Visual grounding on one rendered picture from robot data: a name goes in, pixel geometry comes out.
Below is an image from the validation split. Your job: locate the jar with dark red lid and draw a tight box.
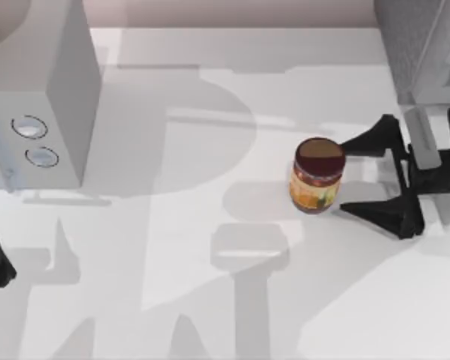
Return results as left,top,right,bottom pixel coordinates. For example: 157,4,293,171
288,136,347,216

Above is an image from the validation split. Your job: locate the grey cabinet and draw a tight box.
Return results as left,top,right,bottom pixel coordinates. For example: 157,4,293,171
372,0,450,107

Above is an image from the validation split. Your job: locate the pale microwave oven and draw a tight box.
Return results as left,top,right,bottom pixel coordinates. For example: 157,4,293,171
0,0,103,193

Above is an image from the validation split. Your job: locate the small round microwave knob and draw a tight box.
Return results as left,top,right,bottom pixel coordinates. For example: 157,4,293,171
25,145,60,167

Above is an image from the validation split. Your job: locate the large round microwave knob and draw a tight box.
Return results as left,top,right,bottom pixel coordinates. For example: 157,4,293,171
10,115,49,140

